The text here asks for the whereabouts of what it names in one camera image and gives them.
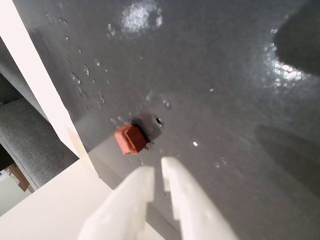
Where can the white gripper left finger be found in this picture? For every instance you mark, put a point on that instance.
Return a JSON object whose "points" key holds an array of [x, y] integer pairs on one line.
{"points": [[120, 212]]}

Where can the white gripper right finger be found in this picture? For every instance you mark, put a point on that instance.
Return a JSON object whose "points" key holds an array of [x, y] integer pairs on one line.
{"points": [[192, 207]]}

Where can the red cube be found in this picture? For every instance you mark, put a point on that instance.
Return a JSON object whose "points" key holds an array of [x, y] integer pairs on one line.
{"points": [[130, 140]]}

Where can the brown cardboard box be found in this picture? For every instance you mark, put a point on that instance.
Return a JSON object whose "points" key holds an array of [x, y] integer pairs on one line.
{"points": [[18, 176]]}

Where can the dark grey table mat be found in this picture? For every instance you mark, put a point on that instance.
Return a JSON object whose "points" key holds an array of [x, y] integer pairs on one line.
{"points": [[200, 87]]}

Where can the grey fabric sofa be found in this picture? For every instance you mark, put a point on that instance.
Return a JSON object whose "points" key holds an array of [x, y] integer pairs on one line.
{"points": [[27, 135]]}

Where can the white paper box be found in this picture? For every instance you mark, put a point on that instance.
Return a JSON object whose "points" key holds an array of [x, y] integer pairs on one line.
{"points": [[3, 175]]}

